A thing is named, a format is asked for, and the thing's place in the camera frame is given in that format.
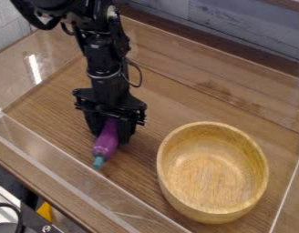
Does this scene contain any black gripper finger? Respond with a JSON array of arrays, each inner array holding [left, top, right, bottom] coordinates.
[[84, 111, 106, 137], [117, 118, 136, 144]]

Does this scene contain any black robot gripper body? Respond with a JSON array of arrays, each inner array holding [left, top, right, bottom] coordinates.
[[73, 75, 146, 126]]

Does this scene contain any purple toy eggplant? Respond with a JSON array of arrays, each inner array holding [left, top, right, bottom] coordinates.
[[92, 118, 118, 169]]

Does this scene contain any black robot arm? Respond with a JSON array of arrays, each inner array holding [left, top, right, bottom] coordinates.
[[10, 0, 146, 145]]

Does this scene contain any brown wooden bowl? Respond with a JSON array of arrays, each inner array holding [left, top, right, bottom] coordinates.
[[156, 121, 269, 224]]

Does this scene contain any yellow black device corner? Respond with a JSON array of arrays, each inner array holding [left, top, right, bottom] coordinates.
[[33, 201, 72, 233]]

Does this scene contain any clear acrylic tray wall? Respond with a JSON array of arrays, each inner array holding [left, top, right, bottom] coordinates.
[[0, 111, 191, 233]]

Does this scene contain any black cable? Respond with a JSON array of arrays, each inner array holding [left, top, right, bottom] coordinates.
[[0, 201, 27, 233]]

